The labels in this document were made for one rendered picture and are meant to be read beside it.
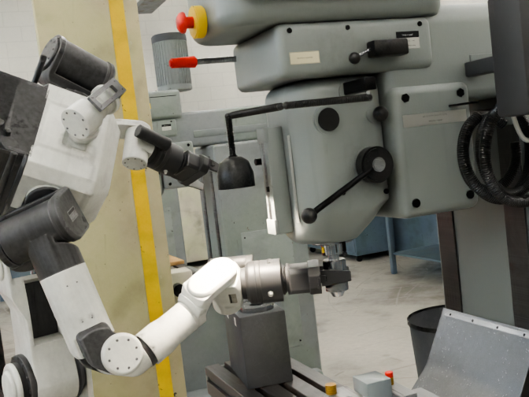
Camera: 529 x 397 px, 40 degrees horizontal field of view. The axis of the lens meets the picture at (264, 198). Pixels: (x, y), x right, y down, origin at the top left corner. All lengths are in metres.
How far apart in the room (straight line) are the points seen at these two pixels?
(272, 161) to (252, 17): 0.28
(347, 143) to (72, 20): 1.93
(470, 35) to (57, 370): 1.21
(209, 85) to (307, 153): 9.59
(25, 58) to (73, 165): 9.00
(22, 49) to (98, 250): 7.57
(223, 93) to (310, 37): 9.66
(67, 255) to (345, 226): 0.53
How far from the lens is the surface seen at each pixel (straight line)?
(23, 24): 10.55
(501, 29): 1.32
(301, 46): 1.34
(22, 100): 1.56
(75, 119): 1.44
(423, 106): 1.46
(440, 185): 1.47
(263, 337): 1.86
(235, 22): 1.31
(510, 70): 1.31
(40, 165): 1.47
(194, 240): 9.89
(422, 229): 8.74
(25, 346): 1.85
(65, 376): 1.85
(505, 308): 1.68
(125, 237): 3.10
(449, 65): 1.52
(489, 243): 1.67
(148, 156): 1.91
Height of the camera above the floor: 1.51
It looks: 4 degrees down
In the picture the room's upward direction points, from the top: 7 degrees counter-clockwise
